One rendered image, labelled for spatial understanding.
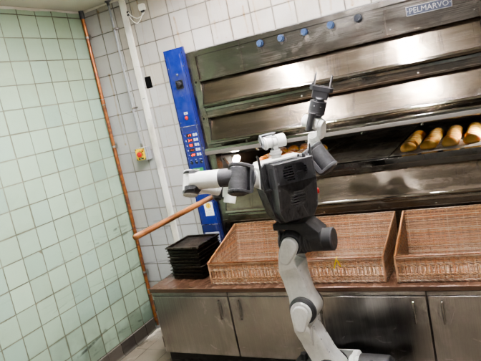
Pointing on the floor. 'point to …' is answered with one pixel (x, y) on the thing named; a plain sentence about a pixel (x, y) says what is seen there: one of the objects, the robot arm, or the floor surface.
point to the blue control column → (182, 99)
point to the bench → (207, 298)
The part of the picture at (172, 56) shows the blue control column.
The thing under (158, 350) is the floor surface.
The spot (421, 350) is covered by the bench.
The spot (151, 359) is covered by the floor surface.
